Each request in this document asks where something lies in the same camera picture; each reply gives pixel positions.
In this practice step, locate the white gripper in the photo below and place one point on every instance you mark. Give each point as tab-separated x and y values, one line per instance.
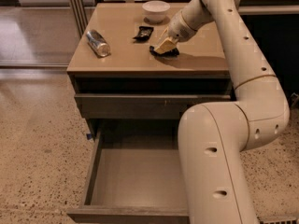
179	27

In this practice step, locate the black rxbar blueberry bar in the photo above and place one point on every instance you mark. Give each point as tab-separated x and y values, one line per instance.
171	53

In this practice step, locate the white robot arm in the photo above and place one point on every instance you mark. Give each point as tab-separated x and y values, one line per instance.
211	135

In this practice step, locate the brown drawer cabinet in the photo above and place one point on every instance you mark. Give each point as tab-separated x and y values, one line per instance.
199	69

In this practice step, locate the closed upper drawer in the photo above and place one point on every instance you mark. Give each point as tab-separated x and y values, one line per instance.
140	106

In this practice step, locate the open grey drawer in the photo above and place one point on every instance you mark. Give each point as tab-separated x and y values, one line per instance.
134	176

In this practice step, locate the small black snack packet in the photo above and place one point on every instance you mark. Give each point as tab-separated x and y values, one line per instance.
144	33

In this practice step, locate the white ceramic bowl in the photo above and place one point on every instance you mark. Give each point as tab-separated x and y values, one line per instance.
155	11

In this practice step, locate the silver drink can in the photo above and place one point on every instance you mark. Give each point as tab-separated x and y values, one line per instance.
98	43

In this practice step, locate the floor vent grille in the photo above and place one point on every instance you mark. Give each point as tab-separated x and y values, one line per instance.
279	220

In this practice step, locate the metal window frame post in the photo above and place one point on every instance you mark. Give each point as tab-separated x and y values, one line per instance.
79	15

